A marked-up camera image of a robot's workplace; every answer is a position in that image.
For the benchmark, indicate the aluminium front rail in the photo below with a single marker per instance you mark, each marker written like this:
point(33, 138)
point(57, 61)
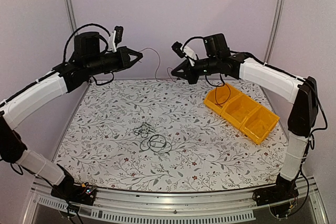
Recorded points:
point(229, 206)

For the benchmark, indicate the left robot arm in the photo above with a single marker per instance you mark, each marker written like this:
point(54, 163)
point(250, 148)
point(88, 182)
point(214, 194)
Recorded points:
point(93, 55)

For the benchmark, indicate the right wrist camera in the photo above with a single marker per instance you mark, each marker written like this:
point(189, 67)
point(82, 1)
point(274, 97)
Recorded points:
point(185, 52)

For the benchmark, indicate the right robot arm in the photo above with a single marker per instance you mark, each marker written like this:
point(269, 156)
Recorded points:
point(301, 92)

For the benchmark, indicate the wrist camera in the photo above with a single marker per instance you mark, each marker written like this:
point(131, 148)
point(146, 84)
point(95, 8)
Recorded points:
point(115, 38)
point(185, 52)

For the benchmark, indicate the right aluminium post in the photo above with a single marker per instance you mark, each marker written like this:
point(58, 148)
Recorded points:
point(274, 30)

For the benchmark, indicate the floral table mat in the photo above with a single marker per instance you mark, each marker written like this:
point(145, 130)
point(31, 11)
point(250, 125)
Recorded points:
point(157, 135)

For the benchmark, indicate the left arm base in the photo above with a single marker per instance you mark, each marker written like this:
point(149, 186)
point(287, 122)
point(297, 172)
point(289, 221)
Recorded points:
point(84, 193)

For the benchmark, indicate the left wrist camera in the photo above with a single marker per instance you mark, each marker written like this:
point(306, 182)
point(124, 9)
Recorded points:
point(115, 38)

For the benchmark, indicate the yellow bin middle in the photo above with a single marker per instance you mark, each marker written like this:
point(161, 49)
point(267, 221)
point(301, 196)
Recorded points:
point(238, 110)

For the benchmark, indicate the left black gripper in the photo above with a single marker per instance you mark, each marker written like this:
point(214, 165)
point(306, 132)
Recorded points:
point(124, 61)

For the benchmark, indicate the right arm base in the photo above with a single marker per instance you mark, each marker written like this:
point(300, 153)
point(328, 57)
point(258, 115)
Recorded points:
point(284, 193)

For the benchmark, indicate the yellow bin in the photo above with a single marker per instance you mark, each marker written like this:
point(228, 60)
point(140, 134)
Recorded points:
point(238, 110)
point(258, 125)
point(219, 98)

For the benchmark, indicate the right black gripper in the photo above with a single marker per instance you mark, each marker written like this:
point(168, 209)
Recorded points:
point(190, 74)

